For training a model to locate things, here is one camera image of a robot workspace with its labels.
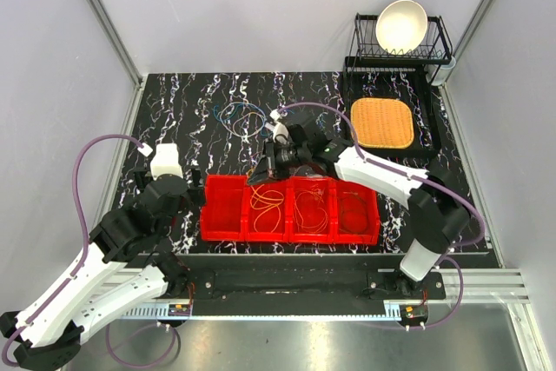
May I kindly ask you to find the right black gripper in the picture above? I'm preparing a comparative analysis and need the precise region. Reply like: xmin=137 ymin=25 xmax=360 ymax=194
xmin=247 ymin=139 xmax=310 ymax=188

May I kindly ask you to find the yellow wire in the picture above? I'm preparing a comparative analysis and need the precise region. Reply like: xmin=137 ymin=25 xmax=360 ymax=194
xmin=248 ymin=183 xmax=286 ymax=235

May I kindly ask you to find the white wire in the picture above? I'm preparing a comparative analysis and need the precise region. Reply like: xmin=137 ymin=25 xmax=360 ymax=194
xmin=229 ymin=112 xmax=273 ymax=142

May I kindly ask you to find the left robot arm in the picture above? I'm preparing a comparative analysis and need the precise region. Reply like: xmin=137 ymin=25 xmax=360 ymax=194
xmin=1 ymin=169 xmax=206 ymax=370

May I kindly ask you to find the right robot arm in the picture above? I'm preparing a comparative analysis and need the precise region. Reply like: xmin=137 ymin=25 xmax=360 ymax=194
xmin=247 ymin=111 xmax=471 ymax=299

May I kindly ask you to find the red bin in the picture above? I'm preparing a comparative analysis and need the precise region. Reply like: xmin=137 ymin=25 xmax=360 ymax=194
xmin=288 ymin=176 xmax=334 ymax=243
xmin=201 ymin=175 xmax=246 ymax=242
xmin=334 ymin=181 xmax=381 ymax=246
xmin=245 ymin=182 xmax=287 ymax=242

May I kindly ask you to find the orange woven mat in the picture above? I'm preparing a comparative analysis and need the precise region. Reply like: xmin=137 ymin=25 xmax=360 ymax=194
xmin=350 ymin=97 xmax=414 ymax=149

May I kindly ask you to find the black dish rack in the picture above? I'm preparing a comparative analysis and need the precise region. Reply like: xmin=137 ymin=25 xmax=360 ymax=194
xmin=343 ymin=13 xmax=453 ymax=77

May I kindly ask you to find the white cup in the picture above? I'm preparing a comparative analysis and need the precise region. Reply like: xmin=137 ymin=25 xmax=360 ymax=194
xmin=429 ymin=56 xmax=457 ymax=87

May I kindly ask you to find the white bowl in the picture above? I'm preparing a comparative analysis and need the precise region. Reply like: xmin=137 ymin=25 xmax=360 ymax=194
xmin=375 ymin=0 xmax=428 ymax=55

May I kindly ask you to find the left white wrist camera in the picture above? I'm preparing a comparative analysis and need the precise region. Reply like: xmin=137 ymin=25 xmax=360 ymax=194
xmin=138 ymin=143 xmax=183 ymax=180

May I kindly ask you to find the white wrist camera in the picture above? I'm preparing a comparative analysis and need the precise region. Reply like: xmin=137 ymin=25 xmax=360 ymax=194
xmin=138 ymin=143 xmax=183 ymax=180
xmin=270 ymin=109 xmax=289 ymax=144

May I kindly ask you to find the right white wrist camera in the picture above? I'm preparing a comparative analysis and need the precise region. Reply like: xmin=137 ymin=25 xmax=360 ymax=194
xmin=270 ymin=109 xmax=289 ymax=144

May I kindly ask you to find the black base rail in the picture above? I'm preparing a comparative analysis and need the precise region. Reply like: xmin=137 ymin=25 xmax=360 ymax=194
xmin=138 ymin=253 xmax=448 ymax=302

